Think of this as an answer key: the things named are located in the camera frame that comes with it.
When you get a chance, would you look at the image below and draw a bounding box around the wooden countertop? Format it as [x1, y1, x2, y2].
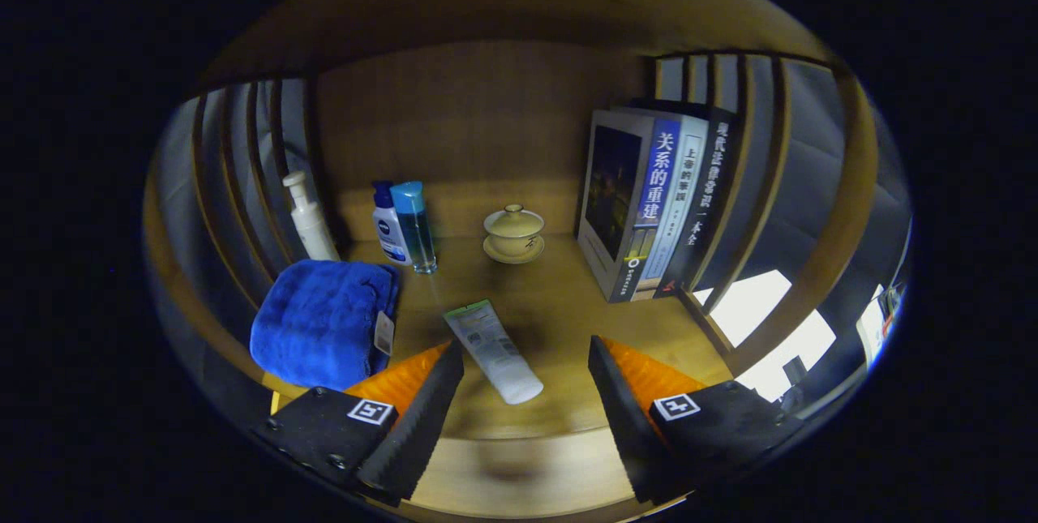
[268, 231, 735, 439]

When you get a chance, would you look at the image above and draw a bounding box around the book with blue spine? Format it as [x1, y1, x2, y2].
[576, 109, 684, 303]

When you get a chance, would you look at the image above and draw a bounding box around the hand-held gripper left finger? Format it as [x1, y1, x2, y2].
[250, 339, 465, 506]

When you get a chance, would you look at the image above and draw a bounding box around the white lotion bottle blue cap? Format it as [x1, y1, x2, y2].
[371, 181, 413, 267]

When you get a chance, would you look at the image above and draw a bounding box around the white pump bottle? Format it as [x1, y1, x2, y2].
[282, 171, 341, 263]

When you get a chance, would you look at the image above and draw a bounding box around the clear blue bottle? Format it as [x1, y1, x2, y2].
[390, 181, 438, 275]

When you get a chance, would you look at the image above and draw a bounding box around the white box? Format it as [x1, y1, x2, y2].
[693, 268, 838, 404]

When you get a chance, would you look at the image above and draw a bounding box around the tan saucer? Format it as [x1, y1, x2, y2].
[483, 235, 546, 265]

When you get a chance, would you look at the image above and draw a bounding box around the book with black spine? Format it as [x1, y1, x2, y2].
[653, 100, 740, 299]

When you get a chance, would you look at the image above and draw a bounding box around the book with white spine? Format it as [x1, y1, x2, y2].
[637, 114, 710, 301]

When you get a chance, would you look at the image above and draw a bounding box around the wooden drawer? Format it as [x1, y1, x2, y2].
[405, 426, 641, 521]

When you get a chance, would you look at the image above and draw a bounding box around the white tube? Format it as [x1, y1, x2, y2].
[443, 299, 545, 405]

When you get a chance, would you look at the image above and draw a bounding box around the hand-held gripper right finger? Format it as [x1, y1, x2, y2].
[588, 335, 812, 505]

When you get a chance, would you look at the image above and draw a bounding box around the blue towel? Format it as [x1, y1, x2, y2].
[249, 259, 400, 392]

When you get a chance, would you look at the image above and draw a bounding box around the tan lidded teacup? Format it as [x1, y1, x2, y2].
[483, 204, 546, 258]

